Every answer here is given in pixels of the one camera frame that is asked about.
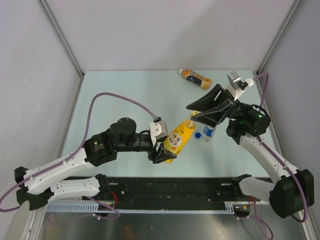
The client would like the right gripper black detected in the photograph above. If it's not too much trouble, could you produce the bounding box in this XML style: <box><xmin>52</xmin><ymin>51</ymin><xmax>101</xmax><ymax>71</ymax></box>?
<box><xmin>186</xmin><ymin>83</ymin><xmax>254</xmax><ymax>128</ymax></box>

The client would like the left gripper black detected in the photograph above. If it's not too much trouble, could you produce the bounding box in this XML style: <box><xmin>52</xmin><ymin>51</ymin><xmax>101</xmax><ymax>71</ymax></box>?
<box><xmin>116</xmin><ymin>134</ymin><xmax>177</xmax><ymax>164</ymax></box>

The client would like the yellow juice bottle yellow cap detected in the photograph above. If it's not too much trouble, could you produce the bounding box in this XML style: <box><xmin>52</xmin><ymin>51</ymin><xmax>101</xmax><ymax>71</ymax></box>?
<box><xmin>163</xmin><ymin>116</ymin><xmax>196</xmax><ymax>155</ymax></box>

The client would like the clear water bottle blue label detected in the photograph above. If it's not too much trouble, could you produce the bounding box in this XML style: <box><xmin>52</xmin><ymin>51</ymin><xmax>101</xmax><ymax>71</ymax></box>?
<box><xmin>203</xmin><ymin>125</ymin><xmax>216</xmax><ymax>142</ymax></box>

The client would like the blue bottle cap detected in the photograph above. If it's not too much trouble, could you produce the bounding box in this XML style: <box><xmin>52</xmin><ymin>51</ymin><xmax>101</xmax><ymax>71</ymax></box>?
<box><xmin>195</xmin><ymin>132</ymin><xmax>202</xmax><ymax>139</ymax></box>

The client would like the orange juice bottle white cap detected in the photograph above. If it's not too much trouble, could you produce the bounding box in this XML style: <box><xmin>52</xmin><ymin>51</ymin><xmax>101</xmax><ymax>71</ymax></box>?
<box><xmin>178</xmin><ymin>68</ymin><xmax>212</xmax><ymax>90</ymax></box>

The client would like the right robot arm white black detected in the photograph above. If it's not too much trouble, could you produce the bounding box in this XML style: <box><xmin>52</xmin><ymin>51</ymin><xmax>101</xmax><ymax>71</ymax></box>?
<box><xmin>186</xmin><ymin>84</ymin><xmax>315</xmax><ymax>223</ymax></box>

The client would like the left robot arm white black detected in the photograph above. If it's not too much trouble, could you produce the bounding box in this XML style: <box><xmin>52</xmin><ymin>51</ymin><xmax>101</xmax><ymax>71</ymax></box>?
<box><xmin>14</xmin><ymin>117</ymin><xmax>177</xmax><ymax>210</ymax></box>

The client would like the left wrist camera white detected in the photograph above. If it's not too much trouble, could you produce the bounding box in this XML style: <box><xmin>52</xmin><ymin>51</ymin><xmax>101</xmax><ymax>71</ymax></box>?
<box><xmin>149</xmin><ymin>120</ymin><xmax>169</xmax><ymax>145</ymax></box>

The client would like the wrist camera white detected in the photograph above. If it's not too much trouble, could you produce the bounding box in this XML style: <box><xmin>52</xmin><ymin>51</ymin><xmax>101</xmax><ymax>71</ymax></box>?
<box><xmin>149</xmin><ymin>120</ymin><xmax>169</xmax><ymax>145</ymax></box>
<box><xmin>226</xmin><ymin>71</ymin><xmax>255</xmax><ymax>100</ymax></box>

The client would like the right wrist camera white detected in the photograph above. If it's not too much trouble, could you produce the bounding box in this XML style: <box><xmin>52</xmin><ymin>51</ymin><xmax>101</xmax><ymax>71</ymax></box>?
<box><xmin>226</xmin><ymin>71</ymin><xmax>255</xmax><ymax>100</ymax></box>

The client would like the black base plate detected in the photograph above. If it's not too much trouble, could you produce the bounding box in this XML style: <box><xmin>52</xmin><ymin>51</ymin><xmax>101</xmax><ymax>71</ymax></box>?
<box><xmin>94</xmin><ymin>177</ymin><xmax>253</xmax><ymax>210</ymax></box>

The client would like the grey slotted cable duct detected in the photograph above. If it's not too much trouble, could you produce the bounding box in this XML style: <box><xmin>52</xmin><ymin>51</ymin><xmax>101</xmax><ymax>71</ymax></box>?
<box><xmin>45</xmin><ymin>201</ymin><xmax>235</xmax><ymax>215</ymax></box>

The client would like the right aluminium corner post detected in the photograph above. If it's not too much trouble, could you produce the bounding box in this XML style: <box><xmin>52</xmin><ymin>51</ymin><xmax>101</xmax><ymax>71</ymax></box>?
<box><xmin>255</xmin><ymin>0</ymin><xmax>305</xmax><ymax>75</ymax></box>

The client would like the aluminium corner post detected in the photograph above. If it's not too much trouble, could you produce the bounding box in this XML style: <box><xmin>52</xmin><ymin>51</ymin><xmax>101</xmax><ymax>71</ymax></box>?
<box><xmin>37</xmin><ymin>0</ymin><xmax>85</xmax><ymax>79</ymax></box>
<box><xmin>255</xmin><ymin>0</ymin><xmax>305</xmax><ymax>75</ymax></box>

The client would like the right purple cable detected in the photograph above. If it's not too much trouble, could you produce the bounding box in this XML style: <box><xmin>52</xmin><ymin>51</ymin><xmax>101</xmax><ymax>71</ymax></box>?
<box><xmin>249</xmin><ymin>72</ymin><xmax>309</xmax><ymax>238</ymax></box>

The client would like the left aluminium corner post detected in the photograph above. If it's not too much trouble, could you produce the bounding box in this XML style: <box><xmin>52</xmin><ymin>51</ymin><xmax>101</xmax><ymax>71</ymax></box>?
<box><xmin>37</xmin><ymin>0</ymin><xmax>85</xmax><ymax>79</ymax></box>

